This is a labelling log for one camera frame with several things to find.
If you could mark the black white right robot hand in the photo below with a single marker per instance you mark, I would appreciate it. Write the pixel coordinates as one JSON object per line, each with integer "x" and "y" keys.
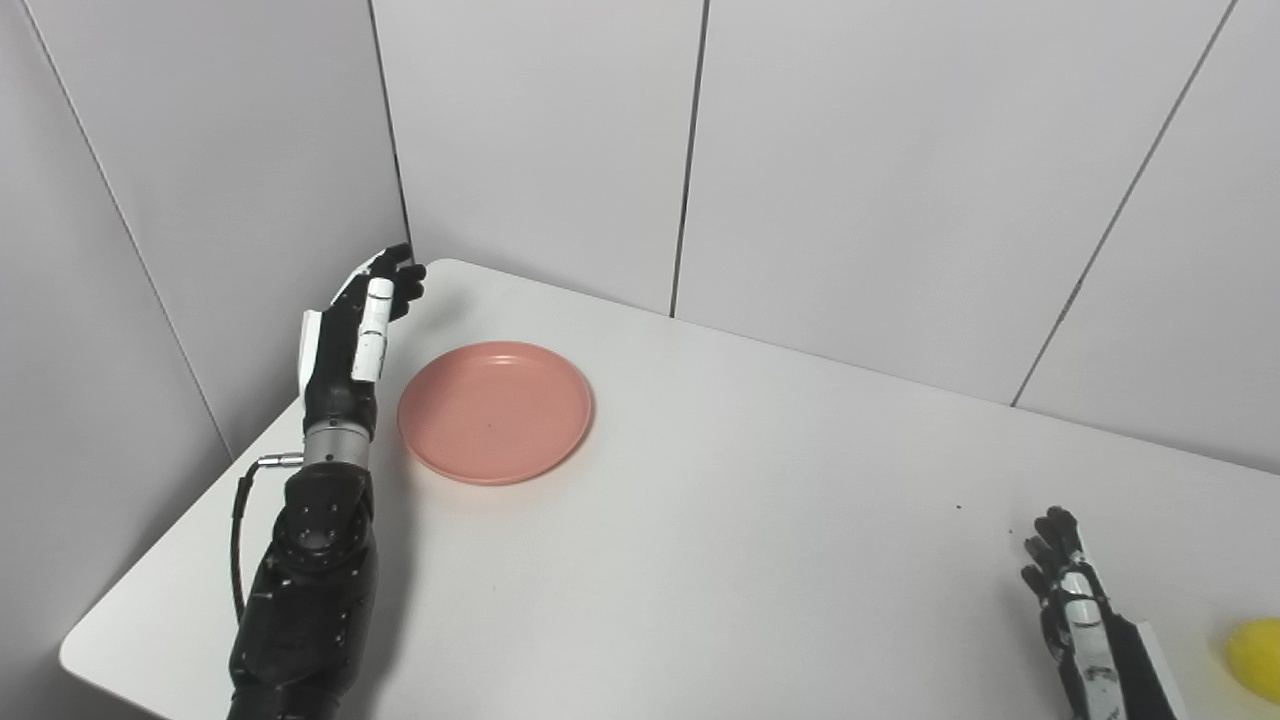
{"x": 1100, "y": 650}

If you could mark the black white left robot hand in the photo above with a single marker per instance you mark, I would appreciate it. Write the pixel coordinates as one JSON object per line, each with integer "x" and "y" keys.
{"x": 335, "y": 370}

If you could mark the yellow lemon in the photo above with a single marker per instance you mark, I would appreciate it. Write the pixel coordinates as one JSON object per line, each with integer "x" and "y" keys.
{"x": 1258, "y": 660}

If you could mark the pink round plate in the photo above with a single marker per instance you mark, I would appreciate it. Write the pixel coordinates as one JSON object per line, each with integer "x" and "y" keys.
{"x": 495, "y": 410}

